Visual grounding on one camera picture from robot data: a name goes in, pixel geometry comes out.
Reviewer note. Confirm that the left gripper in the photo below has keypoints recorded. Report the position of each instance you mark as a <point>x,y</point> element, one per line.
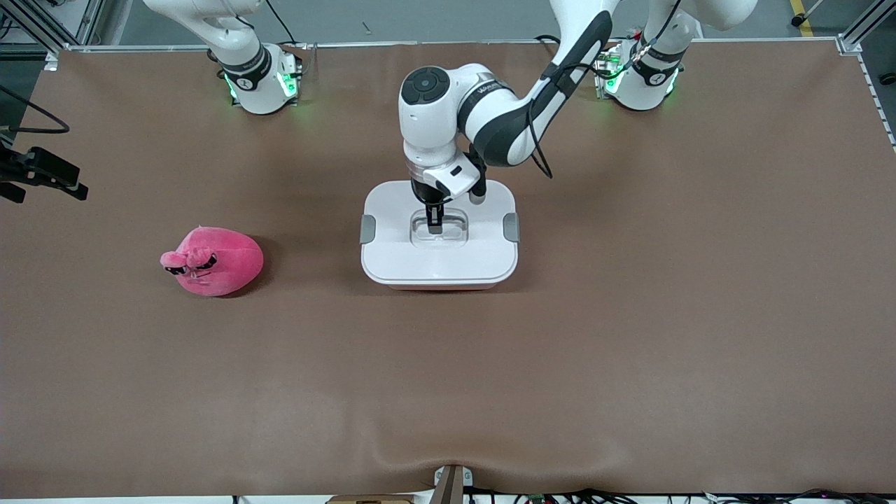
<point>424,191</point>

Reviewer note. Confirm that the white box lid grey latches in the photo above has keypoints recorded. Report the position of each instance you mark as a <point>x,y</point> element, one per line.
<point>441,262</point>

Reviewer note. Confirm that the pink plush toy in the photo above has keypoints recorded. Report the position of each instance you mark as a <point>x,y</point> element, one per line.
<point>224,259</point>

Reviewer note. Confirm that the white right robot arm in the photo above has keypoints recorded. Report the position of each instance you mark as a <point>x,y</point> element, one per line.
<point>259,84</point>

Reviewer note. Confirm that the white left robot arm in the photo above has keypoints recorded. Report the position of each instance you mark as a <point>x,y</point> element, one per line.
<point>434,119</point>

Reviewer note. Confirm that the pink plastic box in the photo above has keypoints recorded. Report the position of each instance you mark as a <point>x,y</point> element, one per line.
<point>441,287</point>

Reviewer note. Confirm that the brown table mat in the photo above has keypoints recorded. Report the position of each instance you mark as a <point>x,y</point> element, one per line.
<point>448,385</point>

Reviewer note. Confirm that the brown cardboard piece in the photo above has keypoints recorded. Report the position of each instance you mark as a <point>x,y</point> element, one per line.
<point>371,500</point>

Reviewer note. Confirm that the black round object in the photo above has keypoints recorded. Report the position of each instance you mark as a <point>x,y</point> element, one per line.
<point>887,78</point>

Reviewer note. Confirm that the aluminium frame post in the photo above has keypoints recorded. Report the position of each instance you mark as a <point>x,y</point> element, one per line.
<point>42,21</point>
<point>857,31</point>

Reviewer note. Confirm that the grey metal bracket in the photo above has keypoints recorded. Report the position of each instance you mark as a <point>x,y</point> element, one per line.
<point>451,484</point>

